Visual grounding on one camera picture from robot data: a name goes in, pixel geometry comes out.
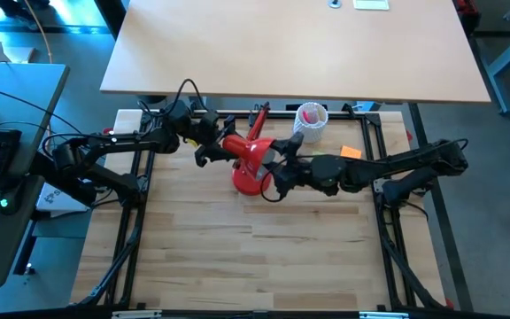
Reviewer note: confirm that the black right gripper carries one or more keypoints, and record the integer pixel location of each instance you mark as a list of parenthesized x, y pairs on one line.
[(298, 173)]

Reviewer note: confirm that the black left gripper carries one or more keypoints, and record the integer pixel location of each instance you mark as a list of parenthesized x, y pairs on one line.
[(206, 130)]

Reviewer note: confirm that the white lightbulb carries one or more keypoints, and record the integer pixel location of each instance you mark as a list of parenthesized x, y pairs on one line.
[(269, 161)]

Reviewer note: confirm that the red desk lamp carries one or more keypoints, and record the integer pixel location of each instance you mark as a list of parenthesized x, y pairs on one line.
[(250, 179)]

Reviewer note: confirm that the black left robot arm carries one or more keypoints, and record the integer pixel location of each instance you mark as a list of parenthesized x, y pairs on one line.
[(118, 144)]

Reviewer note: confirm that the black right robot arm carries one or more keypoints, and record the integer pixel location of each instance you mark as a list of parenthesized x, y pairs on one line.
[(392, 166)]

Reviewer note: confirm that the white lattice pen cup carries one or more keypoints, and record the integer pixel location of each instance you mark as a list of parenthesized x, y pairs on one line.
[(310, 130)]

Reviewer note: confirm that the pink pen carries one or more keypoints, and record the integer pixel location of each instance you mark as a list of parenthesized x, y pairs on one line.
[(310, 117)]

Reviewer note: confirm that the orange sticky note pad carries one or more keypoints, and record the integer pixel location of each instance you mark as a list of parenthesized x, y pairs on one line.
[(351, 152)]

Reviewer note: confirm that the red clamp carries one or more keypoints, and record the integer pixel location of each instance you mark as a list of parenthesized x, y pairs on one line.
[(449, 303), (108, 131), (410, 135)]

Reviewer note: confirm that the large light wood desk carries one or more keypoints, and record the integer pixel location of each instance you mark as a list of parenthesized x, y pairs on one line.
[(295, 49)]

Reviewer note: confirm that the white printed box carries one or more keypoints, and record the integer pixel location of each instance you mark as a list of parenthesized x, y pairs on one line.
[(56, 199)]

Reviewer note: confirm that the white notepad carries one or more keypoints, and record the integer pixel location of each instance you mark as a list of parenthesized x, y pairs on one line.
[(371, 4)]

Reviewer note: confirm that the black computer mouse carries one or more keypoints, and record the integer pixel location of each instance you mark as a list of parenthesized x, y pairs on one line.
[(10, 201)]

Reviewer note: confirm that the black aluminium table frame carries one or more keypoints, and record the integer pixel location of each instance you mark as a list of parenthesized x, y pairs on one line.
[(367, 133)]

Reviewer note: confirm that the silver metal bracket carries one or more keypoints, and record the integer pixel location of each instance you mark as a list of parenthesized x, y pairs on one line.
[(383, 315), (137, 315)]

